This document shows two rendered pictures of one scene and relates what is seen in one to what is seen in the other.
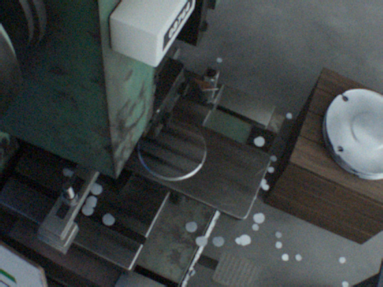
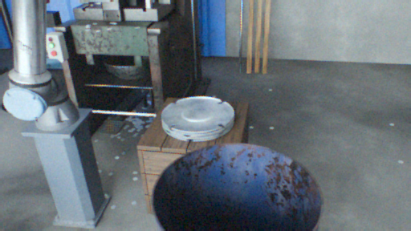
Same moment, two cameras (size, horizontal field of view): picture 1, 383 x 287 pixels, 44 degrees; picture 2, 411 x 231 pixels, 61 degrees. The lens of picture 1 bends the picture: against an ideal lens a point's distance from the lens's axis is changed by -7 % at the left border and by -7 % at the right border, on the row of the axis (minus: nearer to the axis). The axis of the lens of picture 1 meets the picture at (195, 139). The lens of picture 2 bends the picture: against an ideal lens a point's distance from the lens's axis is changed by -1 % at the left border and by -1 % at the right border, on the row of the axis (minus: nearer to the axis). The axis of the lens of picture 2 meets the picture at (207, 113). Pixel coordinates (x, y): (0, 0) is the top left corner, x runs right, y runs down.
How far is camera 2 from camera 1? 198 cm
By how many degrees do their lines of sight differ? 64
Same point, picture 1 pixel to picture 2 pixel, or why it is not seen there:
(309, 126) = not seen: hidden behind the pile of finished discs
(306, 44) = (324, 164)
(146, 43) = not seen: outside the picture
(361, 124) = (200, 108)
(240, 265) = (116, 127)
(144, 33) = not seen: outside the picture
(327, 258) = (135, 194)
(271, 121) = (153, 34)
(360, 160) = (171, 111)
